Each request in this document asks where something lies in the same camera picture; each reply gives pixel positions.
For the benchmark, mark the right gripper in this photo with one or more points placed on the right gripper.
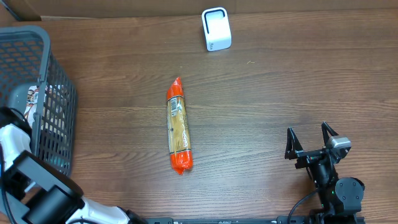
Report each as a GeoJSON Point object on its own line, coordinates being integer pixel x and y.
{"type": "Point", "coordinates": [294, 147]}

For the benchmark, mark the orange spaghetti package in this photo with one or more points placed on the orange spaghetti package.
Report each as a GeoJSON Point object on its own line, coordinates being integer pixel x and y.
{"type": "Point", "coordinates": [180, 150]}

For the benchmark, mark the beige brown snack pouch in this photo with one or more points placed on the beige brown snack pouch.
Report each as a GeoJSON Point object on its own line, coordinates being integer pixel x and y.
{"type": "Point", "coordinates": [32, 99]}

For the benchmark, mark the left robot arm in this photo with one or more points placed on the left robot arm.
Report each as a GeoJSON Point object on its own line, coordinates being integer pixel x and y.
{"type": "Point", "coordinates": [33, 191]}

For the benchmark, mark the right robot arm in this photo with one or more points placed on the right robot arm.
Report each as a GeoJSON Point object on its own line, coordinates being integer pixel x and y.
{"type": "Point", "coordinates": [340, 198]}

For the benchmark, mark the white barcode scanner stand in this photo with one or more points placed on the white barcode scanner stand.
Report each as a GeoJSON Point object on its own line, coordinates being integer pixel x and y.
{"type": "Point", "coordinates": [216, 29]}

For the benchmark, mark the grey plastic shopping basket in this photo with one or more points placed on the grey plastic shopping basket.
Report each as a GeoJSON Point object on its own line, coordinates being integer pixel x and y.
{"type": "Point", "coordinates": [27, 60]}

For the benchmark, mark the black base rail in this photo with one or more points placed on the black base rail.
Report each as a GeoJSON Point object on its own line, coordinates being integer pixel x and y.
{"type": "Point", "coordinates": [278, 220]}

